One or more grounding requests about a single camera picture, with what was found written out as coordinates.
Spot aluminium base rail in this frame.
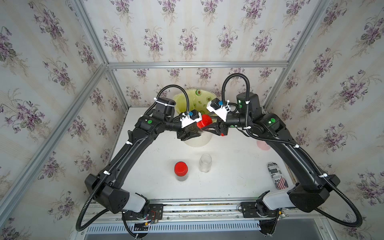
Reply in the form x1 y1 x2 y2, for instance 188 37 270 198
73 198 337 240

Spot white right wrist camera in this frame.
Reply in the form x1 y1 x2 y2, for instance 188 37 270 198
207 98 230 122

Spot aluminium frame bars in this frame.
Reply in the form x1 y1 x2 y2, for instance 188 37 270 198
0 0 331 217

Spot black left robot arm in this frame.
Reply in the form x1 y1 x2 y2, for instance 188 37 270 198
76 85 198 232

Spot glass tea jar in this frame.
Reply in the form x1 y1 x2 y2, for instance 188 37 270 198
199 154 212 173

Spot printed paper scrap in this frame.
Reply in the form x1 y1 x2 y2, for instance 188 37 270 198
267 162 289 190

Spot green avocado print bag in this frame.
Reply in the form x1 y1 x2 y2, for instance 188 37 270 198
173 89 217 115

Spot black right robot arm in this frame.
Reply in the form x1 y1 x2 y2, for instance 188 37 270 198
201 73 363 228

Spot pink pen holder cup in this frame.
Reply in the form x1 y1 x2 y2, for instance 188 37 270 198
257 140 271 151

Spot white plastic trash bin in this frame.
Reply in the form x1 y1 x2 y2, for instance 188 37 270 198
184 132 213 148

